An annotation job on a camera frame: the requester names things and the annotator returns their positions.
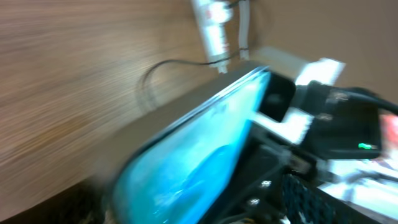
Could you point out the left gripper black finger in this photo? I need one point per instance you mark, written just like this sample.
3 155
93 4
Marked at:
255 189

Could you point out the turquoise screen Galaxy smartphone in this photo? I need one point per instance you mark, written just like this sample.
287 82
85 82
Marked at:
178 159

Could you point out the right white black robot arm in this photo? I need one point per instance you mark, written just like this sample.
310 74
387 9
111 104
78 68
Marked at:
303 108

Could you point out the white power strip socket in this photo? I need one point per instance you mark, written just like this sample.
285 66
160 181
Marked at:
211 16

